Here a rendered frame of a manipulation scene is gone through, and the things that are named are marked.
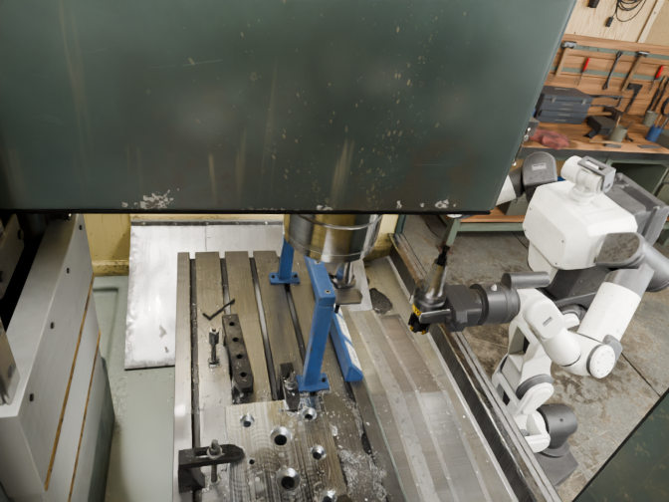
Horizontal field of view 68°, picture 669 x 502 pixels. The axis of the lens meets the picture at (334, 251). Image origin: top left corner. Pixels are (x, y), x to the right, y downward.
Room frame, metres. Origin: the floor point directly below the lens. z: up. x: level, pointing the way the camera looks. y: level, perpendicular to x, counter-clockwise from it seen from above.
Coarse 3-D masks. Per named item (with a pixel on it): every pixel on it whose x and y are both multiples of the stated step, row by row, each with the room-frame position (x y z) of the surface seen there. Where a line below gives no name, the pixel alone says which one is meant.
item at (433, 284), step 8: (432, 264) 0.77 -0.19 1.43; (432, 272) 0.76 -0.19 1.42; (440, 272) 0.75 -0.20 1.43; (424, 280) 0.76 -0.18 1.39; (432, 280) 0.75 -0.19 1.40; (440, 280) 0.75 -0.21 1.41; (424, 288) 0.75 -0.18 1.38; (432, 288) 0.75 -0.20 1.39; (440, 288) 0.75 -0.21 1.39; (432, 296) 0.74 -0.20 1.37
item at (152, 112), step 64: (0, 0) 0.44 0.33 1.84; (64, 0) 0.46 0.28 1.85; (128, 0) 0.48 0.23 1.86; (192, 0) 0.50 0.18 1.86; (256, 0) 0.52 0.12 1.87; (320, 0) 0.54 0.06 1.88; (384, 0) 0.56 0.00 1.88; (448, 0) 0.59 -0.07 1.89; (512, 0) 0.61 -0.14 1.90; (576, 0) 0.65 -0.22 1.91; (0, 64) 0.44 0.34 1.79; (64, 64) 0.46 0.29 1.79; (128, 64) 0.48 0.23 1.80; (192, 64) 0.50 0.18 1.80; (256, 64) 0.52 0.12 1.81; (320, 64) 0.54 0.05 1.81; (384, 64) 0.57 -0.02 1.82; (448, 64) 0.59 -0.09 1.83; (512, 64) 0.62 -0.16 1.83; (0, 128) 0.43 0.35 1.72; (64, 128) 0.45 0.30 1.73; (128, 128) 0.47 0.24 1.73; (192, 128) 0.50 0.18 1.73; (256, 128) 0.52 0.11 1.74; (320, 128) 0.55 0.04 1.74; (384, 128) 0.57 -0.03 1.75; (448, 128) 0.60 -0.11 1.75; (512, 128) 0.63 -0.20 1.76; (0, 192) 0.43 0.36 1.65; (64, 192) 0.45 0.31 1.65; (128, 192) 0.47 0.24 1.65; (192, 192) 0.50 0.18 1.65; (256, 192) 0.52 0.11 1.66; (320, 192) 0.55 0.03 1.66; (384, 192) 0.58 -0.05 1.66; (448, 192) 0.61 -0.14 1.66
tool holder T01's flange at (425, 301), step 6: (420, 282) 0.78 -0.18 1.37; (420, 288) 0.76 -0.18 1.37; (414, 294) 0.76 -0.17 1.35; (420, 294) 0.74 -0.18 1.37; (444, 294) 0.76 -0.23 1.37; (420, 300) 0.75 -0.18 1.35; (426, 300) 0.74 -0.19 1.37; (432, 300) 0.73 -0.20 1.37; (438, 300) 0.74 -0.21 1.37; (444, 300) 0.75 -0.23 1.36; (426, 306) 0.73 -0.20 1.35; (432, 306) 0.74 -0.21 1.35; (438, 306) 0.74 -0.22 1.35
